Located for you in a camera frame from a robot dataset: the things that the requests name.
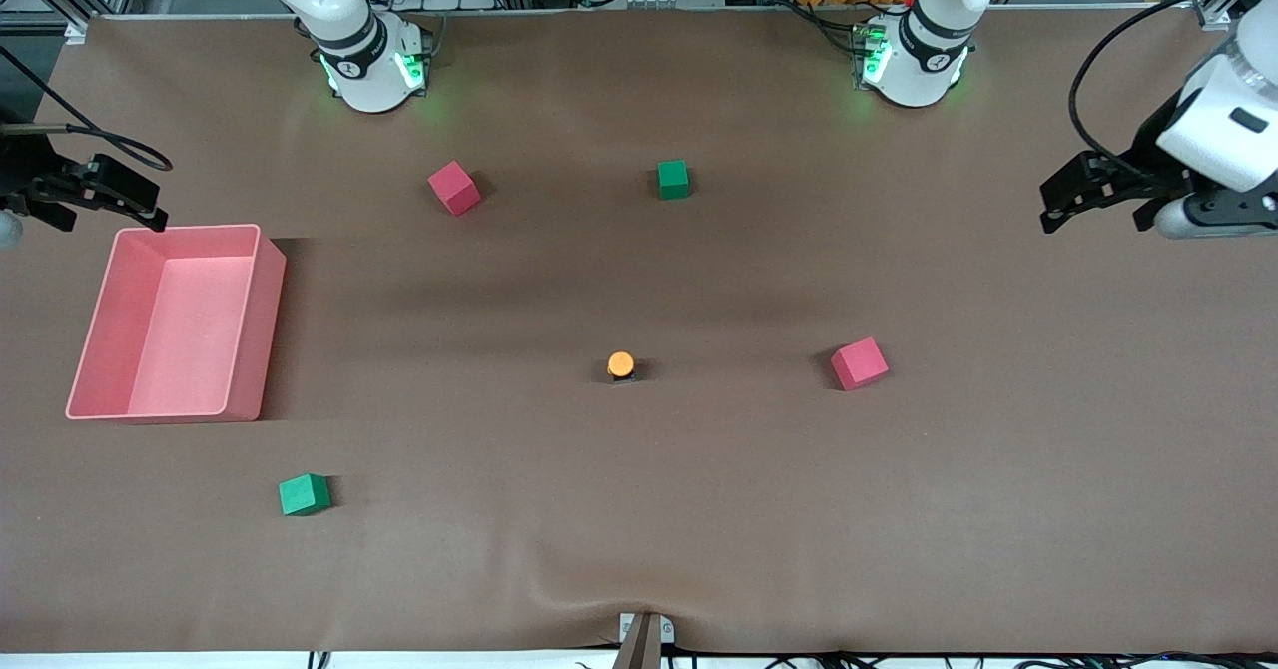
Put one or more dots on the orange capped black button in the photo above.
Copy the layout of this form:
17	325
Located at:
620	363

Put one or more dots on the silver corner bracket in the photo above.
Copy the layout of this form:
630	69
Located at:
1213	15
77	31

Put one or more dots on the pink foam cube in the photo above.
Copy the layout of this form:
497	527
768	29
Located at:
454	188
859	363

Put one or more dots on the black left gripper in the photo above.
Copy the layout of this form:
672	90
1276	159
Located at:
1150	163

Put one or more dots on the brown table cover cloth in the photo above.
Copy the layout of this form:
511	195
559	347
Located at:
639	499

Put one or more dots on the pink plastic bin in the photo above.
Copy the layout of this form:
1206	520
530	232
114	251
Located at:
110	349

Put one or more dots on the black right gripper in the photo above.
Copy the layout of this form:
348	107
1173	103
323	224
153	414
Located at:
22	170

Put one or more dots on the grey metal table clamp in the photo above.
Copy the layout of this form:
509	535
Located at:
664	631

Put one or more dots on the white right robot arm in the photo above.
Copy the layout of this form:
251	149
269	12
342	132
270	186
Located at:
369	80

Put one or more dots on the brown camera mount pole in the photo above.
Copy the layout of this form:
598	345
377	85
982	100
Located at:
636	649

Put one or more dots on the green foam cube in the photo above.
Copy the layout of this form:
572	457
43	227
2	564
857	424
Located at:
673	180
304	495

